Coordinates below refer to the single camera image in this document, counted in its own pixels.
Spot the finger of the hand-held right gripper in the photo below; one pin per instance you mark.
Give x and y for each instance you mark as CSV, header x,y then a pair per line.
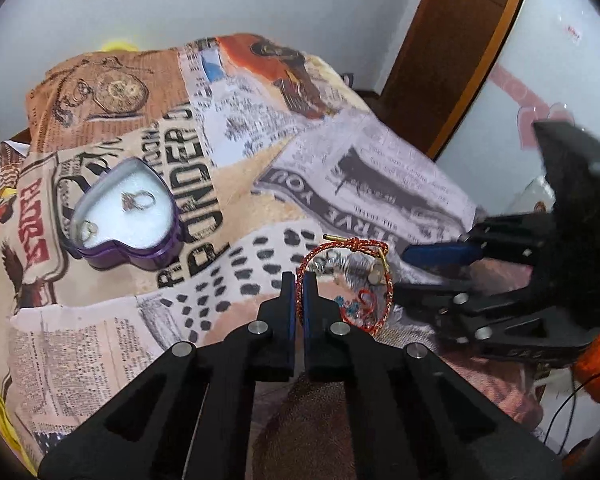
x,y
505,317
432,256

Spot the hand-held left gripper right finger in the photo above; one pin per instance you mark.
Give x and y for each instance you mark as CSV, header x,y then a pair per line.
x,y
308,305

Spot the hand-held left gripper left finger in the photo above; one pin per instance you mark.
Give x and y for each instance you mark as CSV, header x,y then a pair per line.
x,y
291,305

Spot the purple heart-shaped jewelry box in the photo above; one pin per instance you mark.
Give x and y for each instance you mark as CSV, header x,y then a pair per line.
x,y
130,252

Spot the red swirl earring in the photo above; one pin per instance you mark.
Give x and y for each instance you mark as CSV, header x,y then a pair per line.
x,y
366,301

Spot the small silver trinket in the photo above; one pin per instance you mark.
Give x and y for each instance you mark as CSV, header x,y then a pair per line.
x,y
375,274

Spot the newspaper printed blanket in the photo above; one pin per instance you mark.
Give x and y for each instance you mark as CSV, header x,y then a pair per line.
x,y
260,170

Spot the brown wooden door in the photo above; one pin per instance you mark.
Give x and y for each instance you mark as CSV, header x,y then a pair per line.
x,y
460,45

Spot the yellow pillow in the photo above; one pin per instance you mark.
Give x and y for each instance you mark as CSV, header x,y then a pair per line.
x,y
120,46

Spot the pink wall sticker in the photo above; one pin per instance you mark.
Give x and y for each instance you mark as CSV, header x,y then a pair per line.
x,y
517,91

